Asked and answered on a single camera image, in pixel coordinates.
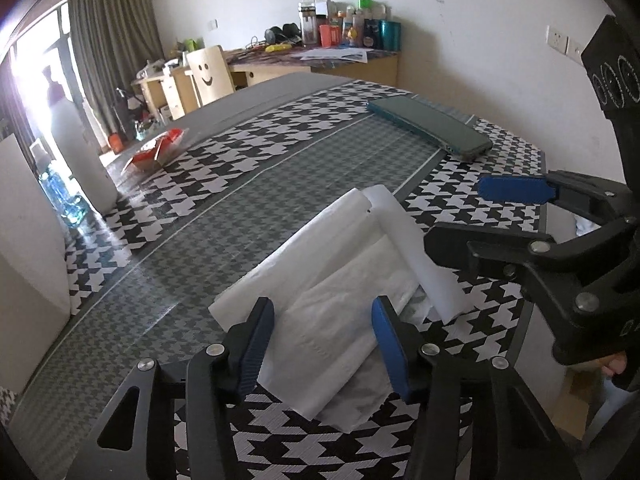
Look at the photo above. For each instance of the cardboard box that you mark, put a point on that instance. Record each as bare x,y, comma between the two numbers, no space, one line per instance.
575,402

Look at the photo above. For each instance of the glass balcony door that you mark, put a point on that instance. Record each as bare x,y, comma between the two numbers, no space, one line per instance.
35,60

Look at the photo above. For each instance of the yellow tool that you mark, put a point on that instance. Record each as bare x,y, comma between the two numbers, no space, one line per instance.
277,48

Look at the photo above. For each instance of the clear blue water bottle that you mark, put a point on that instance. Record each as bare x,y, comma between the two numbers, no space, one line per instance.
60,194

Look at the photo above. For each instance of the white foam box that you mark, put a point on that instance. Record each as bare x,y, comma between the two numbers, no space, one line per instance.
30,260

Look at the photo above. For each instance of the white bottle with red cap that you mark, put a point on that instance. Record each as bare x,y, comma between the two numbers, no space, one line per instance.
80,160

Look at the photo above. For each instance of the white printed papers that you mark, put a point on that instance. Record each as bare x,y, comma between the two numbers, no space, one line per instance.
335,54

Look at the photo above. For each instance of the white plastic sheet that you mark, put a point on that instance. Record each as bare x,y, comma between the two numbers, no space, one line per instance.
395,215

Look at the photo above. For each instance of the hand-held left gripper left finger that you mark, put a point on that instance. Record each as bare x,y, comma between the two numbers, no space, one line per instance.
255,350

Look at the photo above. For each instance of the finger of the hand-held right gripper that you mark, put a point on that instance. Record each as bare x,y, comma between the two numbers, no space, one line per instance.
450,247
510,189

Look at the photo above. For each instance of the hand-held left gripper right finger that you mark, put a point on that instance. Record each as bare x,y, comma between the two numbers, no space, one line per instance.
392,350

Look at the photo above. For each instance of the red snack wrapper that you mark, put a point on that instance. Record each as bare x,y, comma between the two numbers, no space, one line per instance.
157,149

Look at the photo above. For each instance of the wooden desk with patterned top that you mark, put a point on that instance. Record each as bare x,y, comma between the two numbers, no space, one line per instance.
320,67

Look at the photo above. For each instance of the brown curtain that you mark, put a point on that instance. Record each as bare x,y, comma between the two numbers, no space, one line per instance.
115,35

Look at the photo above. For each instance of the teal cup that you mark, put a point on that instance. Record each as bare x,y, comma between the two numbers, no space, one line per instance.
389,35

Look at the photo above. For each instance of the smartphone in teal case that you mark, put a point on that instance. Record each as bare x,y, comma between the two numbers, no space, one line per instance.
430,127

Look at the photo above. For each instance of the black headphones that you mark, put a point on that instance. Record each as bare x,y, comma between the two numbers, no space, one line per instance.
281,34

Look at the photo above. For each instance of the translucent plastic bag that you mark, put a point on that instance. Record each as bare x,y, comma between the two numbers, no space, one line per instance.
360,395

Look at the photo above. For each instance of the green bag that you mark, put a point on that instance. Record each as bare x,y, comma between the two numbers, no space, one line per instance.
192,45

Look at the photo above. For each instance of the wooden chair with smiley face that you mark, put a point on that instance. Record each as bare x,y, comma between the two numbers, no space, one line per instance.
207,75

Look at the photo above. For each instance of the white plastic bag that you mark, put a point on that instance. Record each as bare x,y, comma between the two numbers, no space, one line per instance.
300,260

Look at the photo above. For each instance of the orange bag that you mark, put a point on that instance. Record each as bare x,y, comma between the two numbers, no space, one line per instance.
116,141

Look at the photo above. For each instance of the person's right hand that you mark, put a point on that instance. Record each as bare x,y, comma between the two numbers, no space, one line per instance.
615,363

